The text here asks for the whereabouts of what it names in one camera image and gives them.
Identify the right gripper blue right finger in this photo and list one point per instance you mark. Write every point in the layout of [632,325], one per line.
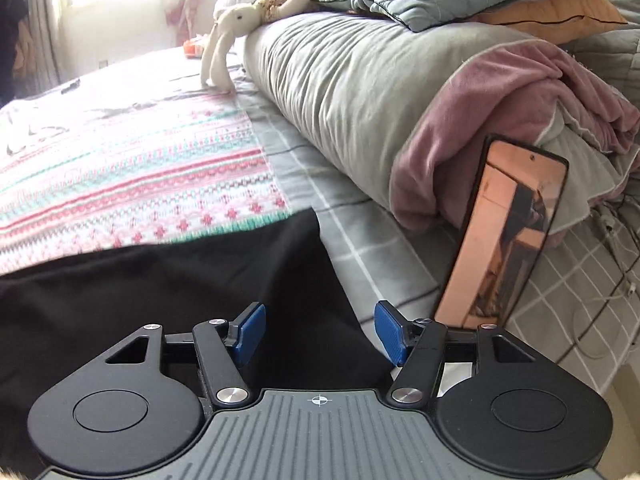
[417,348]

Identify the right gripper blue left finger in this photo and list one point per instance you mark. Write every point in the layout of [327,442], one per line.
[223,348]

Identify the black pants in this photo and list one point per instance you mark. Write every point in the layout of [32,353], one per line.
[57,316]

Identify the grey checked bed sheet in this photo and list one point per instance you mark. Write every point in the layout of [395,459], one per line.
[575,309]

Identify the smartphone with reflective screen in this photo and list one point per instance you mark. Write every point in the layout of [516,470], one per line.
[514,201]

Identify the patterned red green bed blanket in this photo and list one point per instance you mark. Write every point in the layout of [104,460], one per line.
[164,172]

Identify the long grey rolled quilt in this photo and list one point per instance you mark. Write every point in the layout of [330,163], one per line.
[405,114]

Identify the orange tissue pack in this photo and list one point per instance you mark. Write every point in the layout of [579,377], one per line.
[192,48]

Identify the white plush bunny toy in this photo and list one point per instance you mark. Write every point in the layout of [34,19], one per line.
[236,22]

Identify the pink patterned hanging cloth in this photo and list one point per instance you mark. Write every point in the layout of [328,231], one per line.
[180,16]

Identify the orange pillow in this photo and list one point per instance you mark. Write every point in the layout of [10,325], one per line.
[556,21]

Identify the grey window curtain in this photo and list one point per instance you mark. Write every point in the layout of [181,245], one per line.
[39,63]

